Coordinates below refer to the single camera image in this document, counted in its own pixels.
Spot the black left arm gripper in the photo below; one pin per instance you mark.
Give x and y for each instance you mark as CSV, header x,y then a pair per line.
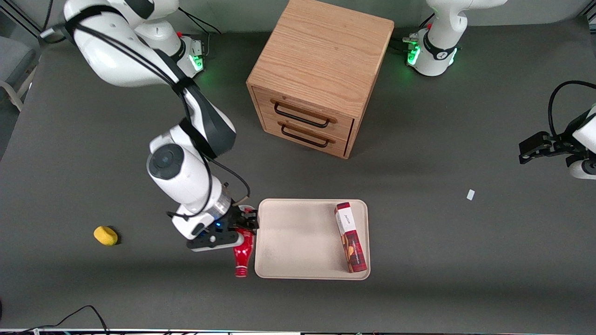
x,y
562,144

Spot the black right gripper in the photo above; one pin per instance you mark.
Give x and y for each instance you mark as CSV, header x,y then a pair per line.
x,y
238,217

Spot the red ketchup bottle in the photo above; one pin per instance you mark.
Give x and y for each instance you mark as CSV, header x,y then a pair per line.
x,y
244,253

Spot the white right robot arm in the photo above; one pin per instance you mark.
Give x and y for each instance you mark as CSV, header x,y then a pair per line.
x,y
125,56

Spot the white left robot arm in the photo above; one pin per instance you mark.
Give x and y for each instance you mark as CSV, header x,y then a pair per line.
x,y
437,51

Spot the cream white plastic tray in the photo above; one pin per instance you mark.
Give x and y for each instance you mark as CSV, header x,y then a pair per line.
x,y
298,242

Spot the small white paper scrap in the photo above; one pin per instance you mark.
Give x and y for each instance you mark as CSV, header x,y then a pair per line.
x,y
470,194

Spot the red cookie box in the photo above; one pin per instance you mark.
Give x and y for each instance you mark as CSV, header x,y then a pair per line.
x,y
351,237

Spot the yellow lemon-shaped object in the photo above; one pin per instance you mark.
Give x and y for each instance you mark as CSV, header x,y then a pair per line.
x,y
105,235

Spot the wooden drawer cabinet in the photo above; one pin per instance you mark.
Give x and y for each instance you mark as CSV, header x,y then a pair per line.
x,y
321,56

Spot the grey chair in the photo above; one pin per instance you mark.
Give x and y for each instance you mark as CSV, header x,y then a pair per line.
x,y
14,70

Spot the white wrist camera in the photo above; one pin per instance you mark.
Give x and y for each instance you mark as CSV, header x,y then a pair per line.
x,y
214,242

